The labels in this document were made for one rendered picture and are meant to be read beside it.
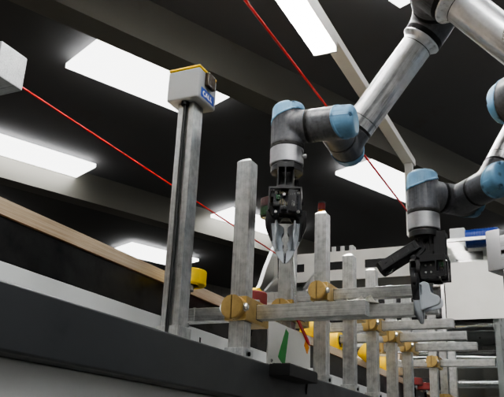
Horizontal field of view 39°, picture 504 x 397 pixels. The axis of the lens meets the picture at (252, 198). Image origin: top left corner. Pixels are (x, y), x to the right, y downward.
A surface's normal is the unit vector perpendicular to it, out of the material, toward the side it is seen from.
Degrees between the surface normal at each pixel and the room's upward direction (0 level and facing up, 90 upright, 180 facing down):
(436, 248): 90
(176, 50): 90
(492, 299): 90
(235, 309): 90
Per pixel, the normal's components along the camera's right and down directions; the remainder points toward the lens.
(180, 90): -0.42, -0.32
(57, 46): -0.04, 0.94
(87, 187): 0.66, -0.23
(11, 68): 0.91, -0.11
